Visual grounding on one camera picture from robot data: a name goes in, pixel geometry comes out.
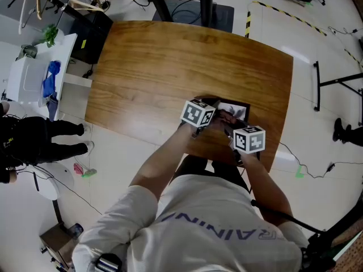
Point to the green floor tape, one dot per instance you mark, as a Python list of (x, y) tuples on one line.
[(89, 173), (299, 172)]

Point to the grey floor mat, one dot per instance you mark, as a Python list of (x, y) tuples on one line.
[(221, 16)]

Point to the person's dark trousers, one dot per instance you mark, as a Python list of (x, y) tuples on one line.
[(198, 166)]

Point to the person's white shirt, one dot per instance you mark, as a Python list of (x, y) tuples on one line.
[(198, 231)]

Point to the yellow black floor tape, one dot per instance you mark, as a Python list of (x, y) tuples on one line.
[(286, 13)]

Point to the black chest device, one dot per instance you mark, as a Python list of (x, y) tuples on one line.
[(109, 262)]

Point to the person's right forearm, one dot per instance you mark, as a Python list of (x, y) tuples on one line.
[(263, 186)]

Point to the white plastic box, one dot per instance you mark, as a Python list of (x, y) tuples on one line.
[(27, 78)]

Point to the dark brown cloth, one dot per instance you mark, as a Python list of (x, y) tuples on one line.
[(227, 122)]

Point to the black cabinet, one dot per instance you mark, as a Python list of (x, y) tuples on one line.
[(90, 38)]

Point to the white round stool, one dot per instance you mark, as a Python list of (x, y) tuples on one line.
[(54, 180)]

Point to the pink floor tape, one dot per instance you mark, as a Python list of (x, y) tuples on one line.
[(78, 169)]

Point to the blue cloth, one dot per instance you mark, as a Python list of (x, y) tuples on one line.
[(51, 78)]

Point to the green plant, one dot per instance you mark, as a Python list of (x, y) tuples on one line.
[(50, 34)]

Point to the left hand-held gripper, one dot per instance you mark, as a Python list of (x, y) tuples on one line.
[(194, 112)]

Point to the white side table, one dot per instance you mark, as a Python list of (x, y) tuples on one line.
[(66, 52)]

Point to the person's left forearm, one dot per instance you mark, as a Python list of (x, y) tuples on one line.
[(161, 163)]

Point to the black metal stand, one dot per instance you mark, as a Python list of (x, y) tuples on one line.
[(334, 82)]

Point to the smartphone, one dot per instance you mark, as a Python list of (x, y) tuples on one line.
[(76, 230)]

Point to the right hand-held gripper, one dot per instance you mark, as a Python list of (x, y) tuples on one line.
[(249, 140)]

